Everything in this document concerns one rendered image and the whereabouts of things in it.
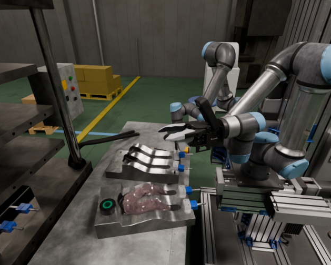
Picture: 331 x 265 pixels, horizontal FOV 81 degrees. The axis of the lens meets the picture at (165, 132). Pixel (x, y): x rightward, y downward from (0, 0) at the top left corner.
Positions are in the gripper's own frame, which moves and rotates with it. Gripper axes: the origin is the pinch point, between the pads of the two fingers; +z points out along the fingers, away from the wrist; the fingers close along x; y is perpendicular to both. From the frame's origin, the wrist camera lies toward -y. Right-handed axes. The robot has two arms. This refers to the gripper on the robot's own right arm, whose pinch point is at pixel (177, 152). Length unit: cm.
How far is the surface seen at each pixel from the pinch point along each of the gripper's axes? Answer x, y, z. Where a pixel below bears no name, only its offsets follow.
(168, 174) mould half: -17.2, -5.3, 7.3
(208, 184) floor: 82, 22, 87
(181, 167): -12.0, 3.1, 5.6
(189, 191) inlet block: -27.9, 8.6, 12.3
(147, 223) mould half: -52, -12, 13
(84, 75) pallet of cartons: 337, -254, -50
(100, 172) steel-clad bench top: -12, -55, 8
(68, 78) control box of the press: 14, -77, -58
